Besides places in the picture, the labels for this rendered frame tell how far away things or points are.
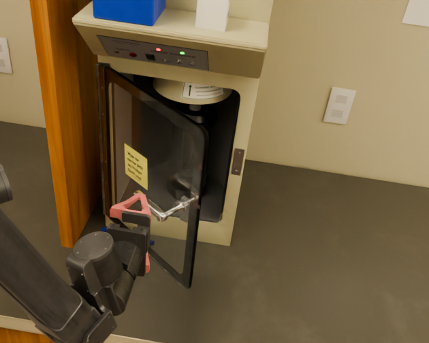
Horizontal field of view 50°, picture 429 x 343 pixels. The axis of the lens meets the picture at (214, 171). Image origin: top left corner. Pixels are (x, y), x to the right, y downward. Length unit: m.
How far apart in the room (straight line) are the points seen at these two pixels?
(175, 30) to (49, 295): 0.44
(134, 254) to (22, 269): 0.24
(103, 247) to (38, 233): 0.57
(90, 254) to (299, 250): 0.68
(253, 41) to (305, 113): 0.69
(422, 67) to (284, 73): 0.38
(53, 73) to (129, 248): 0.35
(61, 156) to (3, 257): 0.47
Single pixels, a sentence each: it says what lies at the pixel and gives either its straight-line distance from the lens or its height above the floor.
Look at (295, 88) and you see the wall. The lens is 1.40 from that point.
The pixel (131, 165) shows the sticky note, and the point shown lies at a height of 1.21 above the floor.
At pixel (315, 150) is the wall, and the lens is 1.51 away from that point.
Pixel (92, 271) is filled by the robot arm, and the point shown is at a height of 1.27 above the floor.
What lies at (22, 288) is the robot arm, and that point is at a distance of 0.59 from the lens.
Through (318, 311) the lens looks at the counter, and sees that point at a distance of 1.10.
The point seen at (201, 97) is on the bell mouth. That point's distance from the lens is 0.97.
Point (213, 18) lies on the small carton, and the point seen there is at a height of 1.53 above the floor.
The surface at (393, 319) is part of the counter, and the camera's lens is 1.16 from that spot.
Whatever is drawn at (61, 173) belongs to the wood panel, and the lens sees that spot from 1.03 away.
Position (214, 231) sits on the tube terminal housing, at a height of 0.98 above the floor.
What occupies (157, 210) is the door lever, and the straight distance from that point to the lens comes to 0.85.
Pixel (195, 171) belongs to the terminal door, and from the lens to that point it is 0.79.
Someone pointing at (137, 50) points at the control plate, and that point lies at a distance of 0.86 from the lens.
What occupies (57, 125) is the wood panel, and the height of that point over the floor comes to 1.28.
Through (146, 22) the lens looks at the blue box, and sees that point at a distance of 0.79.
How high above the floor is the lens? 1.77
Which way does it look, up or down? 36 degrees down
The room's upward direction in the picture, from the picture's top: 7 degrees clockwise
